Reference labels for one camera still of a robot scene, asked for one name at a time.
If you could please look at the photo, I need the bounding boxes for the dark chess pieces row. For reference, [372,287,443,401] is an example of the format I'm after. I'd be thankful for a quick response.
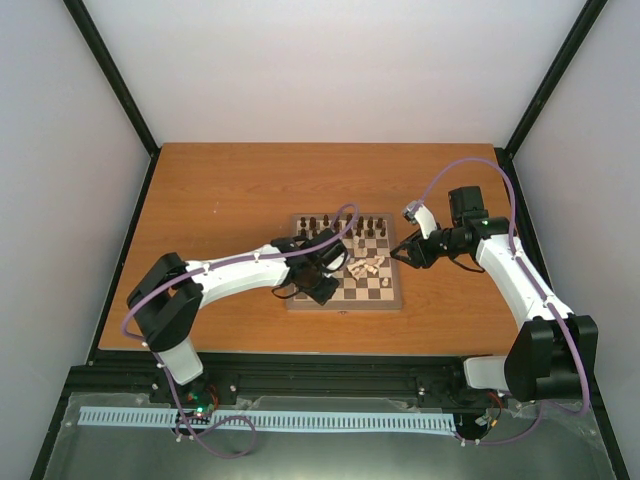
[292,213,394,241]

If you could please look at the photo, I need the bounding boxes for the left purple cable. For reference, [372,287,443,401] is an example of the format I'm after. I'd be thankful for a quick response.
[122,202,362,459]

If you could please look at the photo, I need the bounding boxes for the purple cable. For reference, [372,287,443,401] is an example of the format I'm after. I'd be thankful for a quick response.
[122,202,362,459]
[417,157,594,416]

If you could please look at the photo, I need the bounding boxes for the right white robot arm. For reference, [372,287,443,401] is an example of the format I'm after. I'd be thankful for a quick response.
[391,186,598,402]

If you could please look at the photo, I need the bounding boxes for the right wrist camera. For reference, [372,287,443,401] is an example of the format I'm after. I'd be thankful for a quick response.
[403,201,439,239]

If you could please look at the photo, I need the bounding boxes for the wooden chess board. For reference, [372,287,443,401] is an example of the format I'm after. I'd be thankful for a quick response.
[286,228,402,313]

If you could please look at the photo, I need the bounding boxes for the light blue cable duct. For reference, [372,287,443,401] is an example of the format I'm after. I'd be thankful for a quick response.
[77,406,456,435]

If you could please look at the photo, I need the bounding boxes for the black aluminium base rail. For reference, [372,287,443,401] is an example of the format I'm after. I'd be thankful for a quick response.
[63,351,492,411]

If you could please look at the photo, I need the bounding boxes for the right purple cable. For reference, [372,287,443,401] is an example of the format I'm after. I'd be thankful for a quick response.
[417,157,594,416]

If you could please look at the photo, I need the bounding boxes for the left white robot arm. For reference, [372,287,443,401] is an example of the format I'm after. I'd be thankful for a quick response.
[122,229,349,403]

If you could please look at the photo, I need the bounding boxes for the pile of white pieces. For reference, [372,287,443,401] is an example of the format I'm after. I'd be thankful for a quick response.
[347,255,385,279]

